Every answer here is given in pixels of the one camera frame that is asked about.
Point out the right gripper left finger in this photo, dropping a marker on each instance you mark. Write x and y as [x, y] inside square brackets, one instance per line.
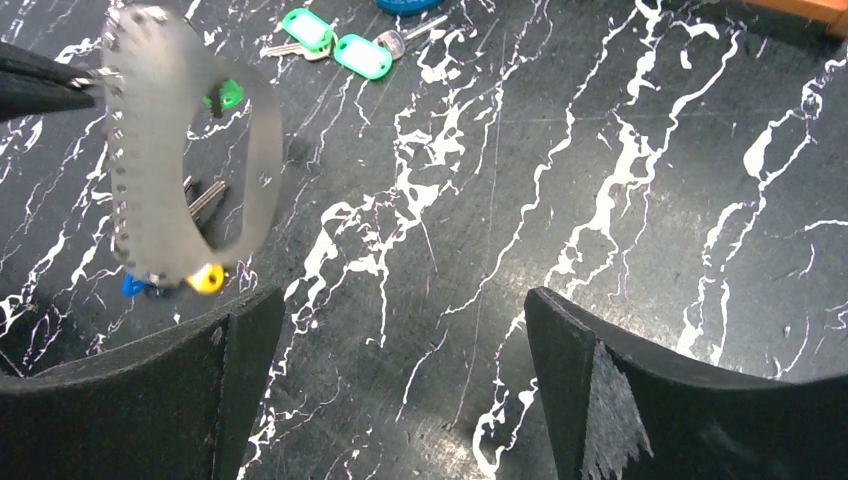
[177, 404]

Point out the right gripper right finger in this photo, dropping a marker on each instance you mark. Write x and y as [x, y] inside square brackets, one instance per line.
[619, 406]

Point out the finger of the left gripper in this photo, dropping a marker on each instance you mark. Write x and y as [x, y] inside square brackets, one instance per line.
[32, 84]

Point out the blue key tag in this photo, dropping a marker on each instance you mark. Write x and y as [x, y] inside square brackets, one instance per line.
[131, 286]

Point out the large silver carabiner keyring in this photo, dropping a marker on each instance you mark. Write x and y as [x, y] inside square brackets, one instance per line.
[160, 74]

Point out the yellow key tag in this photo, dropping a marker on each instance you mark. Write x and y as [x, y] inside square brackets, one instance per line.
[209, 280]

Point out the green key tag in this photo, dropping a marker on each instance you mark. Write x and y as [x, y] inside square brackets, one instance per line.
[313, 38]
[373, 59]
[228, 95]

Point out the blue round jar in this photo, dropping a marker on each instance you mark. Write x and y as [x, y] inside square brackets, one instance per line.
[407, 7]

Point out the orange wooden shelf rack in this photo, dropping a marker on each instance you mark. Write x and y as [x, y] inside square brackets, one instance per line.
[832, 13]

